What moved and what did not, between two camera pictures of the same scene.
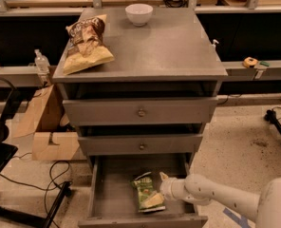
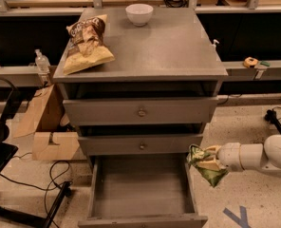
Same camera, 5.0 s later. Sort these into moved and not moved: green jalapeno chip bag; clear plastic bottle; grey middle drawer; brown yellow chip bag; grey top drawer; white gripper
Moved: white gripper; green jalapeno chip bag
Not moved: clear plastic bottle; grey top drawer; brown yellow chip bag; grey middle drawer
